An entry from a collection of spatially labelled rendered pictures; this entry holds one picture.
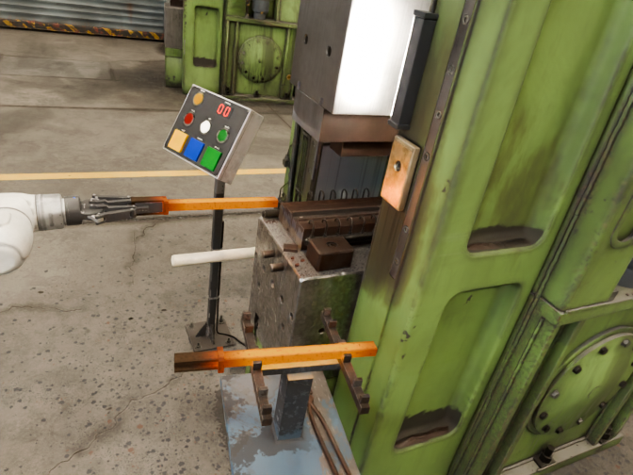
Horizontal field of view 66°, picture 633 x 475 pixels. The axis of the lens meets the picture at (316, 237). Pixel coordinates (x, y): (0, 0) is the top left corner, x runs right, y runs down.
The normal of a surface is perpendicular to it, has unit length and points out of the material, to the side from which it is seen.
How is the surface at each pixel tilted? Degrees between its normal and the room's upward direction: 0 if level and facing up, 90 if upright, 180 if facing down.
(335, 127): 90
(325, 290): 90
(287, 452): 0
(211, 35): 90
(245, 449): 0
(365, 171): 90
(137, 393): 0
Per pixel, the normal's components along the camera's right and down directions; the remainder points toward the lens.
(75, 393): 0.15, -0.85
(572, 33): 0.41, 0.50
